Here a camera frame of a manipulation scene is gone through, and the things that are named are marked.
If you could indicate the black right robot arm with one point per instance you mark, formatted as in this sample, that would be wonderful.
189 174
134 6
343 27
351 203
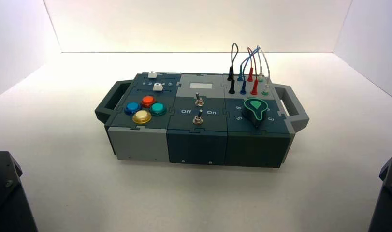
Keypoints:
388 198

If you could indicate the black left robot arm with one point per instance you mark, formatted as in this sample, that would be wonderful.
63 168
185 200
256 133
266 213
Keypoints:
7 198

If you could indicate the grey modular control box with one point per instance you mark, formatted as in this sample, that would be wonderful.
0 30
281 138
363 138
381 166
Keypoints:
199 141

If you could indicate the teal round push button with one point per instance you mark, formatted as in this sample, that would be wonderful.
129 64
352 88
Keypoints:
158 109

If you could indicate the white slider knob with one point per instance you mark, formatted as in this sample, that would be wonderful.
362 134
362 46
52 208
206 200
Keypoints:
157 87
152 74

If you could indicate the orange round push button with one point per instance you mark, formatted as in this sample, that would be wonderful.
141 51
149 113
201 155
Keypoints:
148 101

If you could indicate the yellow round push button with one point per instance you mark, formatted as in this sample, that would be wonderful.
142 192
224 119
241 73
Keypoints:
142 117

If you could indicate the black green rotary knob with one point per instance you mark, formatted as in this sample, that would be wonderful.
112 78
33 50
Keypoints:
255 109

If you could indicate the blue round push button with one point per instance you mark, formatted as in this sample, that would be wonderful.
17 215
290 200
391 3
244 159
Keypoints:
132 108

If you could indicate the metal toggle switch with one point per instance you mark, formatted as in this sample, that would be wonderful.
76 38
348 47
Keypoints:
198 118
199 100

